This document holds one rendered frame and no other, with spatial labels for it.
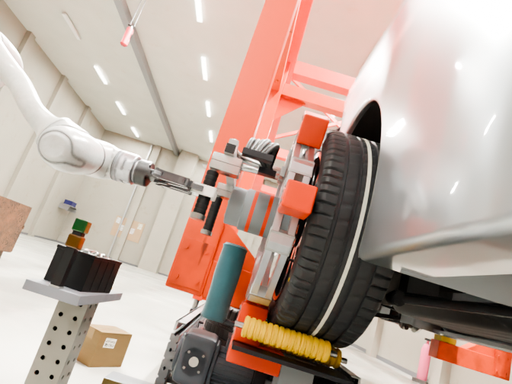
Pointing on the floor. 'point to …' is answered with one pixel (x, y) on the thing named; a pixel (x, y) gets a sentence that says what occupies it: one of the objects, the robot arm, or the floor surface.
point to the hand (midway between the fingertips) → (204, 191)
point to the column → (61, 344)
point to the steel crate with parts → (11, 222)
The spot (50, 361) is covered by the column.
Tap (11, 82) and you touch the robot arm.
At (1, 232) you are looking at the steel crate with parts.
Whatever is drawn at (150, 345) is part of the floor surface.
